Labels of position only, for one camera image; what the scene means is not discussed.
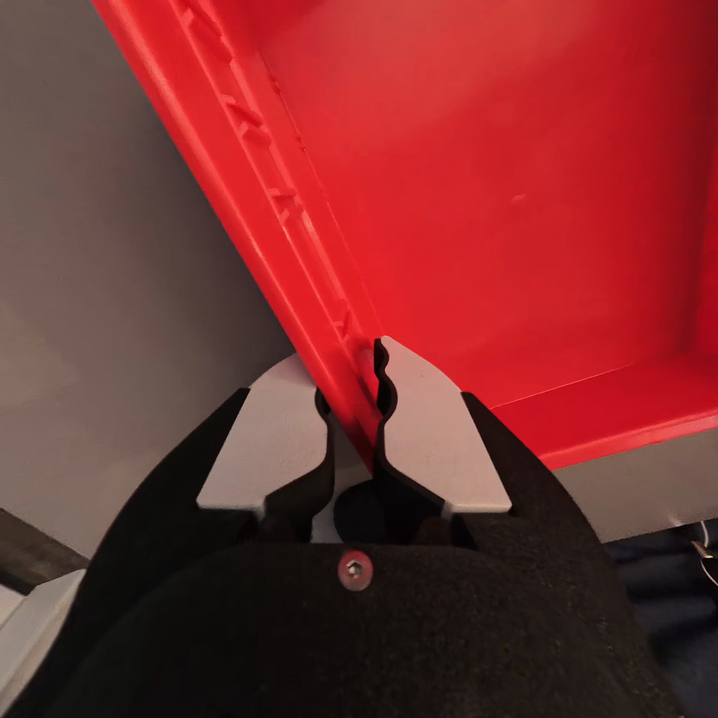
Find red plastic bin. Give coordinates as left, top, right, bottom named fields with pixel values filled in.
left=90, top=0, right=718, bottom=473

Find white box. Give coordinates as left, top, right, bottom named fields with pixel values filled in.
left=0, top=568, right=88, bottom=714

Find person's dark navy shirt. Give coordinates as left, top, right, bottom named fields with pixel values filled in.
left=603, top=522, right=718, bottom=718

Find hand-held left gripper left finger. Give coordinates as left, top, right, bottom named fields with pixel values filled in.
left=196, top=353, right=337, bottom=515

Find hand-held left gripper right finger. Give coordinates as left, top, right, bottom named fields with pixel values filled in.
left=373, top=335, right=514, bottom=515

